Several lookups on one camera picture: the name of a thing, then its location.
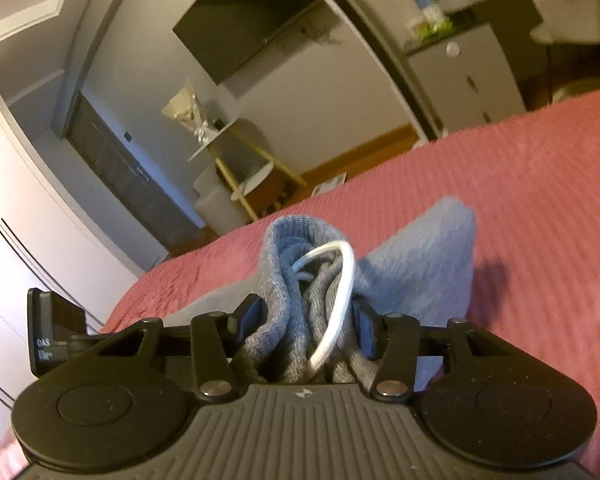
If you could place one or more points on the green packet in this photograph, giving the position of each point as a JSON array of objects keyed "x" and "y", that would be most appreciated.
[{"x": 432, "y": 27}]

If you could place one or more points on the grey knitted sweater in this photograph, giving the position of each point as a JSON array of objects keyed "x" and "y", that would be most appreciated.
[{"x": 300, "y": 280}]

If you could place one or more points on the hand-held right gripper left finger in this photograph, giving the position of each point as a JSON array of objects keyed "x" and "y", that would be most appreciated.
[{"x": 250, "y": 317}]

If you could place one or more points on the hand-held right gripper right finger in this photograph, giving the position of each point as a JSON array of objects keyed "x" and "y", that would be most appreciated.
[{"x": 365, "y": 330}]

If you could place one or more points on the pink ribbed plush blanket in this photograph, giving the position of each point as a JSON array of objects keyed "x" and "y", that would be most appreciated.
[{"x": 530, "y": 200}]

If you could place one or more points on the black wall television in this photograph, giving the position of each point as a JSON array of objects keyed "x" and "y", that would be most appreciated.
[{"x": 250, "y": 20}]

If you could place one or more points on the side table with yellow legs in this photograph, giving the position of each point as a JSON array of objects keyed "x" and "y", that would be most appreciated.
[{"x": 245, "y": 155}]

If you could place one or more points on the blue tissue box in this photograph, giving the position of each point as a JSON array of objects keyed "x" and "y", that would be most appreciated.
[{"x": 426, "y": 0}]

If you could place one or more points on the white wardrobe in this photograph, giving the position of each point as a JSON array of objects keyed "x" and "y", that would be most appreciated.
[{"x": 30, "y": 210}]

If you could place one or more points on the wrapped flower bouquet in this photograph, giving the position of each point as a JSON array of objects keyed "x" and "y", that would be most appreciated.
[{"x": 187, "y": 110}]

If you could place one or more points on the grey drawer cabinet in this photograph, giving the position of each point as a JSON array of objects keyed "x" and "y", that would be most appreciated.
[{"x": 470, "y": 75}]

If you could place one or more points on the dark door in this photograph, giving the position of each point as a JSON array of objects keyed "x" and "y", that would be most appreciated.
[{"x": 115, "y": 175}]

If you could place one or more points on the white bin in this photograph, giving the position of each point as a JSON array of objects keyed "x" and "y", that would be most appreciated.
[{"x": 217, "y": 205}]

